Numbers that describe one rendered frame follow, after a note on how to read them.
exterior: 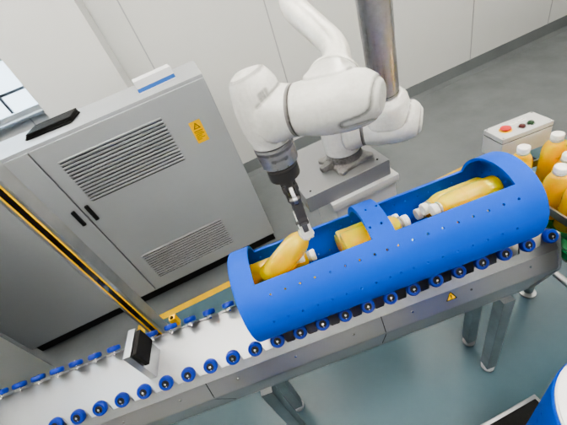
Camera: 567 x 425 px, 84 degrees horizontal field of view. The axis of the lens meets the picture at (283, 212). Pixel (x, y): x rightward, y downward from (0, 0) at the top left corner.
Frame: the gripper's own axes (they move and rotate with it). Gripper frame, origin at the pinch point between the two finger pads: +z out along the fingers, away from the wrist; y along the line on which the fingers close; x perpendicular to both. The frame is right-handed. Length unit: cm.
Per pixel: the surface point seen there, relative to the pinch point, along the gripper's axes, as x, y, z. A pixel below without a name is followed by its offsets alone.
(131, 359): -64, 4, 22
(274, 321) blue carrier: -17.2, 13.2, 17.4
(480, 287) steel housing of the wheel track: 45, 12, 42
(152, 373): -64, 4, 33
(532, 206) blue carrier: 58, 12, 13
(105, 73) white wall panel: -97, -225, -25
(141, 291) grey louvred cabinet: -138, -123, 112
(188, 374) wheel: -50, 10, 32
